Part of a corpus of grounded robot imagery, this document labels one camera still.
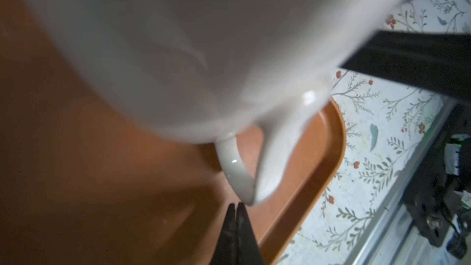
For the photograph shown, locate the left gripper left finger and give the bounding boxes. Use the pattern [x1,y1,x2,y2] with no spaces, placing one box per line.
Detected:
[209,203,238,265]

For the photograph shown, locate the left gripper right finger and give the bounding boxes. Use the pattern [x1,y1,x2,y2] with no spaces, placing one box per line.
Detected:
[236,202,264,265]

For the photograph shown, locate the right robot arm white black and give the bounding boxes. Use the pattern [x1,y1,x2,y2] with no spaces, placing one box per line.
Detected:
[341,0,471,103]

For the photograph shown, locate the orange plastic tray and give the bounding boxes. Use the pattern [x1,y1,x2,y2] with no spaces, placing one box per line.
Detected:
[1,0,345,265]

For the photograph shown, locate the white cream mug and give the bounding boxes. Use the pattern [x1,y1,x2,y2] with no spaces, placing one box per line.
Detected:
[26,0,403,206]

